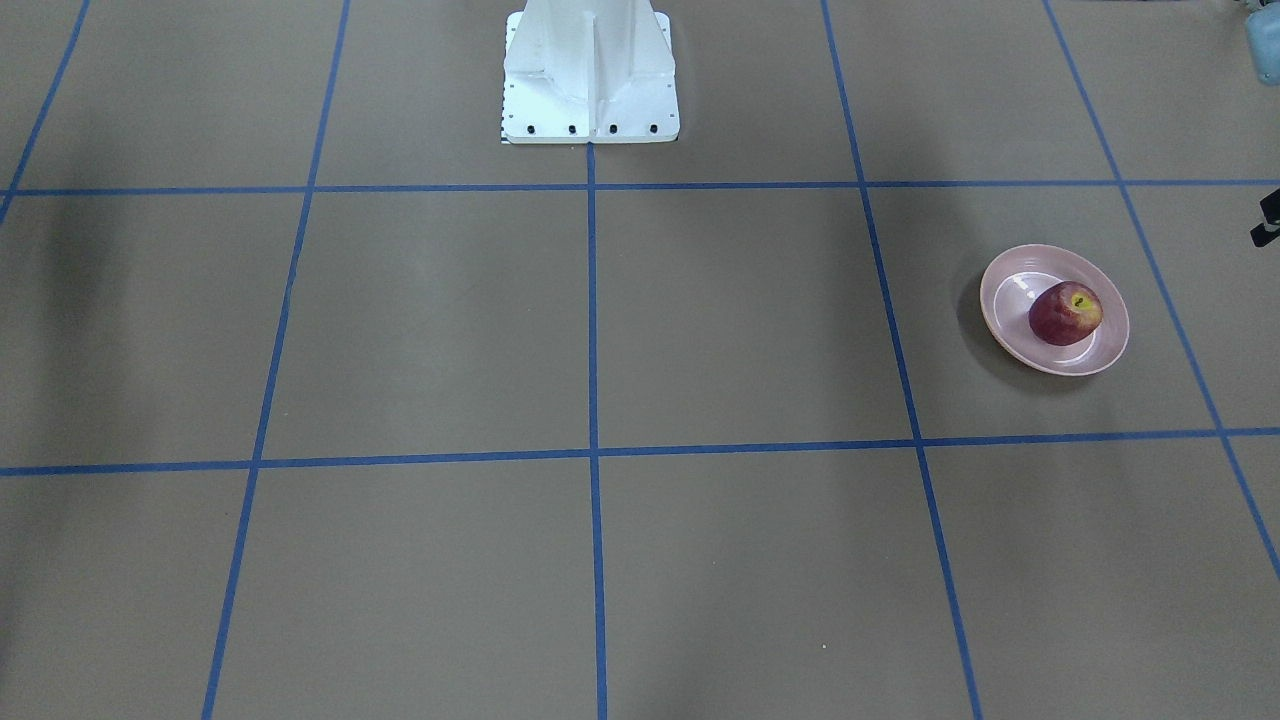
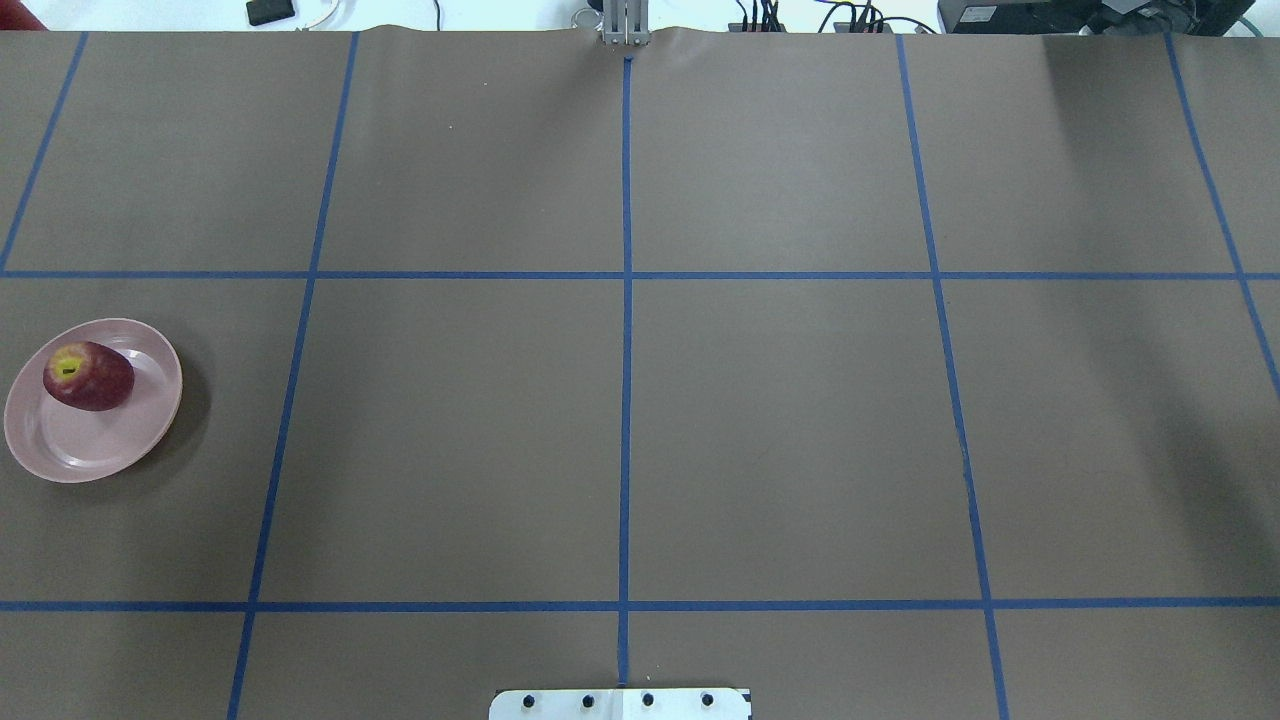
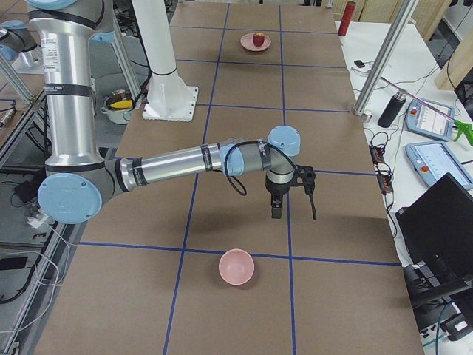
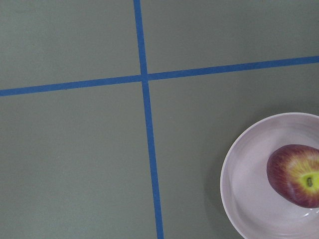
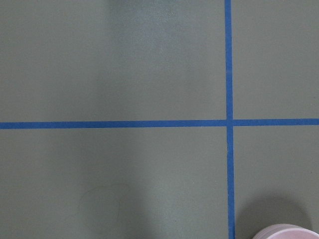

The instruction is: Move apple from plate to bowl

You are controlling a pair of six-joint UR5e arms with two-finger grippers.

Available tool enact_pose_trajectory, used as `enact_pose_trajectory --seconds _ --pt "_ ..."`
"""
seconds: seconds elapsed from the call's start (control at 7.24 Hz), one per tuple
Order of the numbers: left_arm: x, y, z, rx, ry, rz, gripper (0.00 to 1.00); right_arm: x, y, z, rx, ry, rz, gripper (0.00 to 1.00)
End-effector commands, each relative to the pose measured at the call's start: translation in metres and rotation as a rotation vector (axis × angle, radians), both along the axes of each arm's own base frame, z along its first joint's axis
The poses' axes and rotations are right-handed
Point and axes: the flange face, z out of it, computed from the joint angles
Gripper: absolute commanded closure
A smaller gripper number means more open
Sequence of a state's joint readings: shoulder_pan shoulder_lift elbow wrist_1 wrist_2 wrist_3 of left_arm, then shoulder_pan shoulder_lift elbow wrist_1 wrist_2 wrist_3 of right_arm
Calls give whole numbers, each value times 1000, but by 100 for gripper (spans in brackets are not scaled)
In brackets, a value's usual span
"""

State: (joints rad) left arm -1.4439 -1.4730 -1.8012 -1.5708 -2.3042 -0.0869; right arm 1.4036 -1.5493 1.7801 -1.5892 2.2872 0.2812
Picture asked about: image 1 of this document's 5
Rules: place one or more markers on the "red apple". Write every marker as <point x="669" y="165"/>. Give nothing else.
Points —
<point x="1065" y="314"/>

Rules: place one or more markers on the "pink plate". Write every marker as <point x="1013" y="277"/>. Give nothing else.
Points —
<point x="1018" y="276"/>

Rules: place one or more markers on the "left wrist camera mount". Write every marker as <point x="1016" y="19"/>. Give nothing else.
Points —
<point x="1267" y="230"/>

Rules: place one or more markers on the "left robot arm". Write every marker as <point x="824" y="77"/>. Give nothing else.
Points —
<point x="1262" y="36"/>

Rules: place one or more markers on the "white camera mast base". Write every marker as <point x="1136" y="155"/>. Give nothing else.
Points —
<point x="589" y="72"/>

